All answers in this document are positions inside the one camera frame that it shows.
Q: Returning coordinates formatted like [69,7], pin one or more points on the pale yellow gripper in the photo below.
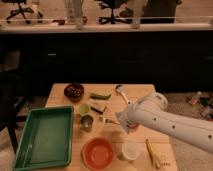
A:
[124,121]

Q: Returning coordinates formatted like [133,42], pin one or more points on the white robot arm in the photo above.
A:
[150,111]

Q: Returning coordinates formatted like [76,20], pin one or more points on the red tomato toy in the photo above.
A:
[134,126]

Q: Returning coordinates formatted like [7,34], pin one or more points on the small dark brush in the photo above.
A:
[99,110]

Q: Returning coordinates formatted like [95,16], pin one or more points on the white cup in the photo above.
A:
[130,150]

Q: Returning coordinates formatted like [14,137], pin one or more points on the small metal cup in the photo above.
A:
[86,122]

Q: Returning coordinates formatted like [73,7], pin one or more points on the orange bowl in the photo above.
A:
[97,154]

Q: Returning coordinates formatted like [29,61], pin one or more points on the dark red bowl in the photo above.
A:
[74,92]

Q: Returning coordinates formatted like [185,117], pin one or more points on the green plastic tray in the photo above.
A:
[46,140]

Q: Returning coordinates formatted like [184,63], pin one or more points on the black office chair centre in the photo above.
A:
[111,5]

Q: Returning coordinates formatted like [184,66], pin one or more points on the black office chair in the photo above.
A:
[111,5]
[21,10]

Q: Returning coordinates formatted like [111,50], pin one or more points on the black chair at left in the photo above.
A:
[8,109]

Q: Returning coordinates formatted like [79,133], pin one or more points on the black office chair left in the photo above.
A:
[21,10]

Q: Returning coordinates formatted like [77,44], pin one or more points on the spatula with black handle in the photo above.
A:
[120,90]

